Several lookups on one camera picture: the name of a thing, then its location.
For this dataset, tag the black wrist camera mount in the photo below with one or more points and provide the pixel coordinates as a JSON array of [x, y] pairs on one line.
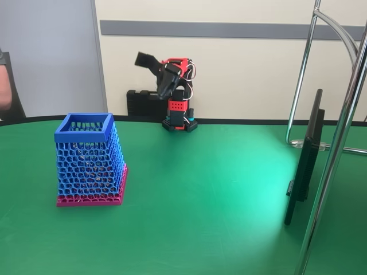
[[146, 60]]

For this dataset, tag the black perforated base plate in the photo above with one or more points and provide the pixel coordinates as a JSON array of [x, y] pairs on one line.
[[166, 125]]

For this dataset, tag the black plastic case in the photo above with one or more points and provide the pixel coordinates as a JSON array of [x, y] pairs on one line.
[[140, 104]]

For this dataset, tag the chrome tube stand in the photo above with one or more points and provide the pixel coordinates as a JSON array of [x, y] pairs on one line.
[[329, 172]]

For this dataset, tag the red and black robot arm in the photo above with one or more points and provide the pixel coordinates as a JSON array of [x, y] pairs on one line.
[[179, 104]]

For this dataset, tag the blue and magenta mesh basket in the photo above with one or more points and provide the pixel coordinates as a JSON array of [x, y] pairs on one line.
[[83, 136]]

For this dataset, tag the grey wall rail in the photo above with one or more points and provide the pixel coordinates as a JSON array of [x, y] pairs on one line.
[[243, 29]]

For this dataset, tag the black flat monitor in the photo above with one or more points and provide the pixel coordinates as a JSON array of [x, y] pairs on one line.
[[304, 172]]

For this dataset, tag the person's bare forearm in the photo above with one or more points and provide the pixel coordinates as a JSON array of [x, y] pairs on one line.
[[5, 91]]

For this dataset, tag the clear plastic clip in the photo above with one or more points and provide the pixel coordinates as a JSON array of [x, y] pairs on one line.
[[297, 143], [321, 146]]

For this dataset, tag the red gripper, black motor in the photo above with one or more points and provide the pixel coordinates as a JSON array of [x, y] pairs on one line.
[[165, 81]]

